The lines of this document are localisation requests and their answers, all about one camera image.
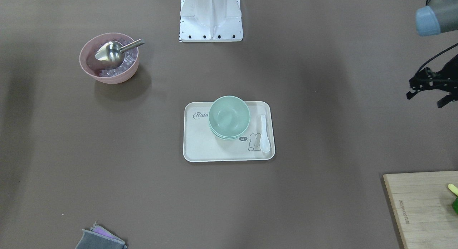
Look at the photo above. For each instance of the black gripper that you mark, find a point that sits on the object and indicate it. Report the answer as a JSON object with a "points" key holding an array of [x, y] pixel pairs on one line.
{"points": [[451, 73]]}

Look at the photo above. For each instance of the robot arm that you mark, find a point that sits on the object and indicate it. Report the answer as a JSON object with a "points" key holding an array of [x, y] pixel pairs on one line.
{"points": [[436, 17]]}

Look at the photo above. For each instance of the yellow plastic knife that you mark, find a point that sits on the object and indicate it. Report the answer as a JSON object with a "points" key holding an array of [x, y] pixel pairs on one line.
{"points": [[453, 189]]}

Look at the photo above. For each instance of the bamboo cutting board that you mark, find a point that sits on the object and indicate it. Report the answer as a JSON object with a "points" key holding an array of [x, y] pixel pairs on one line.
{"points": [[422, 205]]}

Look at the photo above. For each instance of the green lime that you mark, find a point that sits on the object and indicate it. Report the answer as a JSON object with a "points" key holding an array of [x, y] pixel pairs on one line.
{"points": [[455, 205]]}

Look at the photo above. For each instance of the white ceramic spoon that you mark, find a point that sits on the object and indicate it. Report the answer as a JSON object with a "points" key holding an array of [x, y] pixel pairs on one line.
{"points": [[264, 141]]}

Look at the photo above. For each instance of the green bowl on tray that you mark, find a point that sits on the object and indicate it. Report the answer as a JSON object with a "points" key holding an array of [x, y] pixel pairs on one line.
{"points": [[229, 138]]}

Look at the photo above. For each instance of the cream rabbit serving tray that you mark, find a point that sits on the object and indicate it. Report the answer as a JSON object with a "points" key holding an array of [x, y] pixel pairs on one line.
{"points": [[201, 145]]}

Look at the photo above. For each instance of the metal ice scoop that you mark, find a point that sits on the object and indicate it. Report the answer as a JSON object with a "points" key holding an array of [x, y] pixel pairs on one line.
{"points": [[112, 54]]}

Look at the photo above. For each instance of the pink bowl with ice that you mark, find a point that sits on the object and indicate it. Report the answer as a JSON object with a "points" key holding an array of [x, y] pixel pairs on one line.
{"points": [[107, 74]]}

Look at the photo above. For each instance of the grey folded cloth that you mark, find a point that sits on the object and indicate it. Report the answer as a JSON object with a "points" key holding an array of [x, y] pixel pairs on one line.
{"points": [[98, 237]]}

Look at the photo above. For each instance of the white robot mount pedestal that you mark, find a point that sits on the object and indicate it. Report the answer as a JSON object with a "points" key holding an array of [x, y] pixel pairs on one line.
{"points": [[203, 21]]}

